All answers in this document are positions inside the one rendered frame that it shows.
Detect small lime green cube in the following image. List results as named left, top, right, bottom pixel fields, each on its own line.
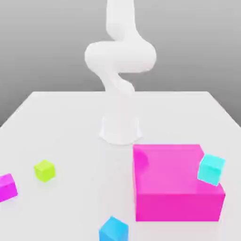
left=33, top=159, right=56, bottom=183

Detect small cyan cube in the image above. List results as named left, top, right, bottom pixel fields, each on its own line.
left=197, top=153, right=226, bottom=187

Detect small blue cube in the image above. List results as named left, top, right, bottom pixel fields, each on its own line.
left=98, top=216, right=129, bottom=241

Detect small magenta cube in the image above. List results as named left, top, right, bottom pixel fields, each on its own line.
left=0, top=173, right=18, bottom=203

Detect large pink box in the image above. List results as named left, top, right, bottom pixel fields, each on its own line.
left=132, top=144, right=226, bottom=222

